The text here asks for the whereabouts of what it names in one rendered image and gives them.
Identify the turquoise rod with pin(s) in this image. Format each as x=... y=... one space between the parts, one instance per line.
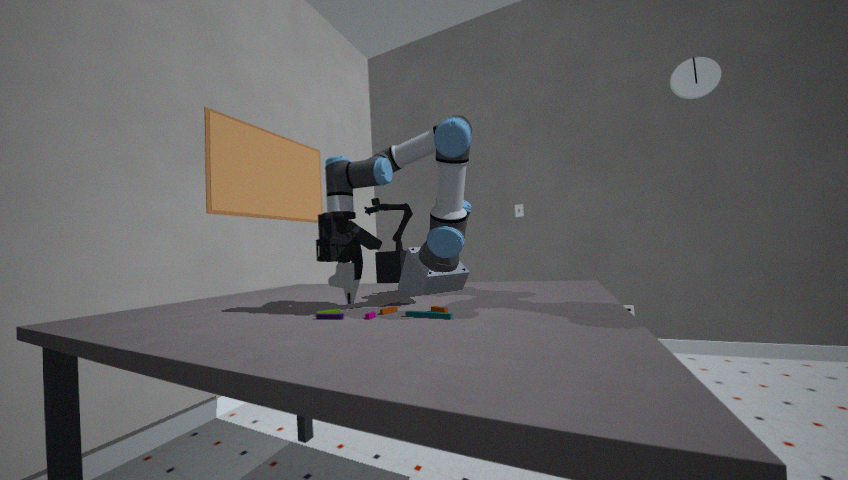
x=424 y=314

